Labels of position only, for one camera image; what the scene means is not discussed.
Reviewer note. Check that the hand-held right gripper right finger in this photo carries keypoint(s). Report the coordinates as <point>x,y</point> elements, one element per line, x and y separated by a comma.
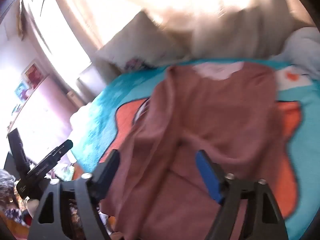
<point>208,177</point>

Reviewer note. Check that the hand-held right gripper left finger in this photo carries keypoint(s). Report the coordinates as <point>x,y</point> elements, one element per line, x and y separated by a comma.
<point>111,170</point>

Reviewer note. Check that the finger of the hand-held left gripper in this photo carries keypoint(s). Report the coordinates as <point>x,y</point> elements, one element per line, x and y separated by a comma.
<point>50,160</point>
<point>18,152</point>

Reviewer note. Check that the pink shirt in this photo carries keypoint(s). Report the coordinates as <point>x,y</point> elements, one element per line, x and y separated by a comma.
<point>212,110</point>

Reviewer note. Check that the dark patterned cloth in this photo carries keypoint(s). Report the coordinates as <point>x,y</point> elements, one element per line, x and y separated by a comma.
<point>11,212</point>

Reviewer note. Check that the white bedsheet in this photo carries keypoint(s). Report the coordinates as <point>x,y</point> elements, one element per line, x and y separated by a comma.
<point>77,117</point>

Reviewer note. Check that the teal printed blanket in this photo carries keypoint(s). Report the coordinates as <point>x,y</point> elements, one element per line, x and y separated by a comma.
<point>105,110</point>

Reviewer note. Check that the cream printed pillow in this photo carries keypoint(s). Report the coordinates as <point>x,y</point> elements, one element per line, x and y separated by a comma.
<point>140,42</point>

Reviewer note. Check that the plain cream pillow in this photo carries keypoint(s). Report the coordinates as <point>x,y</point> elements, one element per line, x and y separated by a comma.
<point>237,35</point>

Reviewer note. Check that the pale grey duvet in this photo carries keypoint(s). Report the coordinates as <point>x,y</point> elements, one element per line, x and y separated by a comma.
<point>302,47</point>

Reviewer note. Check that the blue wall poster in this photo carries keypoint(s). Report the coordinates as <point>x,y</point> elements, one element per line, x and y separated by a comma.
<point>22,92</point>

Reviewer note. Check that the red wall poster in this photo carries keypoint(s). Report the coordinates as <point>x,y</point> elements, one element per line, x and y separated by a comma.
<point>34,74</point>

